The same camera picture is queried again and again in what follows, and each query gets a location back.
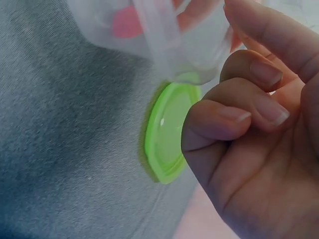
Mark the green round plastic lid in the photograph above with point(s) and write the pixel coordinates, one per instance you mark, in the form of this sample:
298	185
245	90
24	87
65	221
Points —
169	129

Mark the clear plastic container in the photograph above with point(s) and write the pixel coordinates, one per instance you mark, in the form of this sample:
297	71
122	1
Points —
199	49

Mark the pink round object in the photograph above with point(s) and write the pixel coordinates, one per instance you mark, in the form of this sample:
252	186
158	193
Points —
127	23

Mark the person's right hand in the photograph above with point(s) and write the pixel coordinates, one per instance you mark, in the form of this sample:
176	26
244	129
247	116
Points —
269	179

